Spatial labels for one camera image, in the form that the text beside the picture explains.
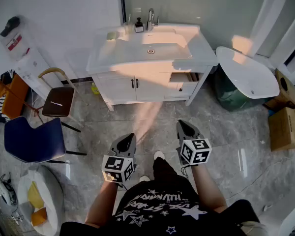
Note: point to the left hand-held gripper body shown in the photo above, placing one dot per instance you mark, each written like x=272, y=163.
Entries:
x=118, y=163

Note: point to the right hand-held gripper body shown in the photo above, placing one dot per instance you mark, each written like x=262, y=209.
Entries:
x=195, y=151

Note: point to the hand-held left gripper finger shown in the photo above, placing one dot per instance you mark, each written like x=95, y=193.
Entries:
x=122, y=143
x=128, y=144

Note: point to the green soap dish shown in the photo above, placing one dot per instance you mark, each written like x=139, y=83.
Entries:
x=112, y=36

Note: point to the person's right forearm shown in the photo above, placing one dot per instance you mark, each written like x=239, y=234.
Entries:
x=207, y=188

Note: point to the person's left forearm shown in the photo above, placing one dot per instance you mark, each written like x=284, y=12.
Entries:
x=102, y=203

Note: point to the black soap dispenser bottle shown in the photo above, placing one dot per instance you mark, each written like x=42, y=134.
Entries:
x=139, y=27

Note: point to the person's white shoe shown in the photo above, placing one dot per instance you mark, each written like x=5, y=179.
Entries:
x=159, y=155
x=144, y=178

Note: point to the person's black trousers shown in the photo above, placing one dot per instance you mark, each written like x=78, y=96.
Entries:
x=166, y=171

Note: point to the dark green tub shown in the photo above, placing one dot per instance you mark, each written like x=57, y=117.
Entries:
x=229, y=96

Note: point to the small yellow bottle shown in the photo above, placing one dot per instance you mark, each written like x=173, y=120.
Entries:
x=95, y=89

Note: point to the black star print t-shirt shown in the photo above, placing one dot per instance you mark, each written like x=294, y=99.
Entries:
x=162, y=213

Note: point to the white sink vanity cabinet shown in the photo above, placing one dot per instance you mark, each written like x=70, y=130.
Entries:
x=150, y=65

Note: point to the round white table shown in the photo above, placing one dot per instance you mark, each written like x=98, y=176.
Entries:
x=52, y=200

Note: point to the brown chair with wooden back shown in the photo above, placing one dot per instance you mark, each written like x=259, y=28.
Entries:
x=59, y=102

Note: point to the small white utensil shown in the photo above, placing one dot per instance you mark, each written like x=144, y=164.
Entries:
x=56, y=103

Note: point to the metal sink drain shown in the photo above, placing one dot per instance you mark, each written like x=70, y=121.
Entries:
x=151, y=51

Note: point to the dark blue chair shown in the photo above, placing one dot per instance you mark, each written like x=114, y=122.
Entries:
x=34, y=141

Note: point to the yellow item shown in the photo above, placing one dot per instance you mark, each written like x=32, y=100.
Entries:
x=34, y=197

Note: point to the plain cardboard box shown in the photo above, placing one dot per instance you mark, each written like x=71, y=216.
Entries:
x=286, y=129

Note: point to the orange item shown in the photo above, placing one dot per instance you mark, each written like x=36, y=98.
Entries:
x=39, y=217

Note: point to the cardboard box with round hole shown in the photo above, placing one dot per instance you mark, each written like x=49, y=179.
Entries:
x=288, y=92

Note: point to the chrome faucet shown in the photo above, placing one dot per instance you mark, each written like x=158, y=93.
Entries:
x=150, y=21

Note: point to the clear toothbrush cup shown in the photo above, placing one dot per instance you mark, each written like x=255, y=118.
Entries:
x=128, y=29

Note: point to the white water dispenser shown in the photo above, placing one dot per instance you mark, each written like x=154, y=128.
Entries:
x=33, y=67

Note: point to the white appliance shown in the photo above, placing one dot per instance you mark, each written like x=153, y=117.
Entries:
x=293, y=217

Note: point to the pink toothbrush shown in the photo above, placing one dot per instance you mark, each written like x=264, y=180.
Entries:
x=129, y=18

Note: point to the black cap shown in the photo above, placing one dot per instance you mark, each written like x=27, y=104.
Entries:
x=10, y=25

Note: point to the white door frame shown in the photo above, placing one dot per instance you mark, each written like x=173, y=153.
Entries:
x=268, y=21

